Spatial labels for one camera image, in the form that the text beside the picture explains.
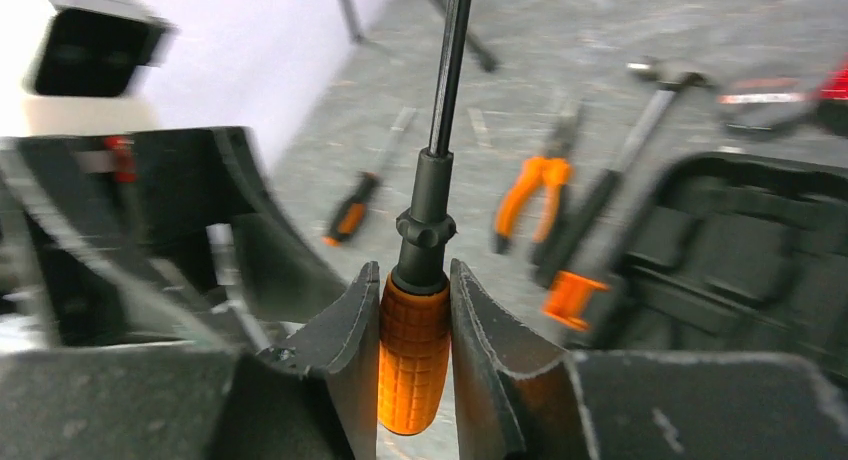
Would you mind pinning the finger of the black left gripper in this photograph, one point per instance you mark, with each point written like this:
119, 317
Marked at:
282, 277

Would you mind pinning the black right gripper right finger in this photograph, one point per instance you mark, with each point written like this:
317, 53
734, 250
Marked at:
519, 396

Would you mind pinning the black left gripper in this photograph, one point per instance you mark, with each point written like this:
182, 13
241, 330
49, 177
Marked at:
79, 245

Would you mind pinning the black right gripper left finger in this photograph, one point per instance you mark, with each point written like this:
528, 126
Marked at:
311, 397

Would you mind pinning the small orange black screwdriver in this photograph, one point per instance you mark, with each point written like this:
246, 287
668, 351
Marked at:
350, 212

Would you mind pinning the large orange handle screwdriver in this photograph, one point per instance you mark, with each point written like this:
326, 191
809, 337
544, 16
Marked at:
415, 318

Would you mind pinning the black plastic tool case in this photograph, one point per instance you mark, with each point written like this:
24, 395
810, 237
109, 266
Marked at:
729, 252

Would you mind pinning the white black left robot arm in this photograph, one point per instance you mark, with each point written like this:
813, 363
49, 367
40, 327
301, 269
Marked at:
115, 230

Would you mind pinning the steel claw hammer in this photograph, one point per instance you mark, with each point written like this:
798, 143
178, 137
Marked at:
671, 76

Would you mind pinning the orange handle pliers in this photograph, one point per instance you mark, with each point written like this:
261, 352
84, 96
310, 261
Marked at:
549, 171

